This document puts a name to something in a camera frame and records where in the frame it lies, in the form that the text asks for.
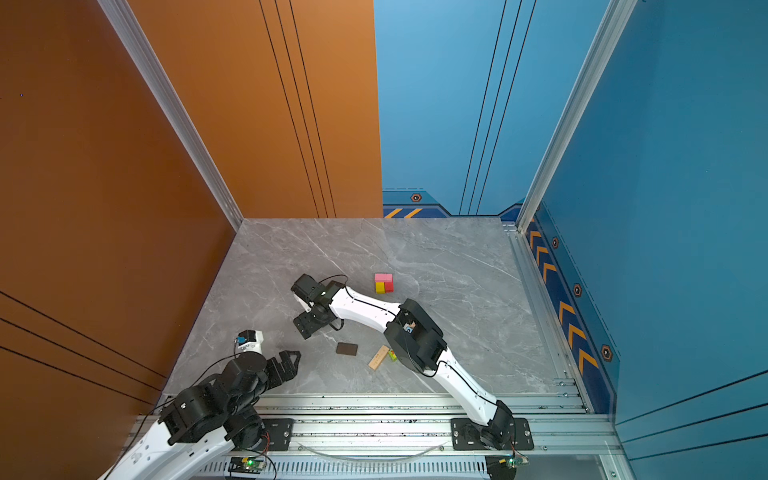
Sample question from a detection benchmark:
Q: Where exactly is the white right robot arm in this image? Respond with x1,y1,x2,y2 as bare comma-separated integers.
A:
291,274,515,450

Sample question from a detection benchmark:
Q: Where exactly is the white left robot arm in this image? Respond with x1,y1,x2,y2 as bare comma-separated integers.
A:
102,350,301,479

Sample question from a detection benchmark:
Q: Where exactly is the dark brown wood block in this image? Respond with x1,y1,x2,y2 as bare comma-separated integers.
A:
335,342,359,356

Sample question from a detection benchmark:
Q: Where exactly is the engraved long wood block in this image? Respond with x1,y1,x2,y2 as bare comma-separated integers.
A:
368,346,390,370

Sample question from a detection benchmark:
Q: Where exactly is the left green circuit board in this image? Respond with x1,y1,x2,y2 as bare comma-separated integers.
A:
227,456,266,476

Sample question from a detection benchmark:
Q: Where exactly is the green circuit board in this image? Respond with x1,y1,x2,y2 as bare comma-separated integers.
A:
227,456,266,476
484,455,529,480

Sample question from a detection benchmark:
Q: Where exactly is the right green circuit board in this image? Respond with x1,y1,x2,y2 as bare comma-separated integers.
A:
484,455,529,480

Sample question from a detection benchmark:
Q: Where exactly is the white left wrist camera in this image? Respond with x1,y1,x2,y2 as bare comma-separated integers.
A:
234,330,264,354

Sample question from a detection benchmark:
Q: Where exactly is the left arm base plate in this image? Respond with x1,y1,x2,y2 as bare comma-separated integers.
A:
254,418,295,453

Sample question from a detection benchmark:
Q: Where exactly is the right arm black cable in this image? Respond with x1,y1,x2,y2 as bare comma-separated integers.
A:
320,274,517,445

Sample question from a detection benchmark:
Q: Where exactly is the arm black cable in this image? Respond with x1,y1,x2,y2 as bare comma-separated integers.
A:
101,335,253,480
320,274,517,445

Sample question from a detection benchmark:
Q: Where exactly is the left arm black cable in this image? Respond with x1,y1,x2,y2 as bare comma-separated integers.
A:
101,335,253,480

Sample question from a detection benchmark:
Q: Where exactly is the clear curved cable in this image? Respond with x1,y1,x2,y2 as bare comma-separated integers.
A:
296,440,448,463

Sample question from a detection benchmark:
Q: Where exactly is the aluminium front rail frame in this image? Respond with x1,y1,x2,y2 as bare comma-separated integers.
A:
194,379,634,479

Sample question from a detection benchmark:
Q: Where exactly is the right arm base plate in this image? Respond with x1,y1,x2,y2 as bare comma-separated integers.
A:
450,418,535,451

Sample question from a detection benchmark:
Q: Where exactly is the aluminium left corner post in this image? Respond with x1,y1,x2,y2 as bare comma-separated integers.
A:
98,0,244,231

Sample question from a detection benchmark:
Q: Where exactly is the aluminium corner post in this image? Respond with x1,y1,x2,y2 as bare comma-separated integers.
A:
516,0,637,234
98,0,244,231

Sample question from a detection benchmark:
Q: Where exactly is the aluminium right corner post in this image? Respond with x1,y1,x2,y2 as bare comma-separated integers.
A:
516,0,637,234

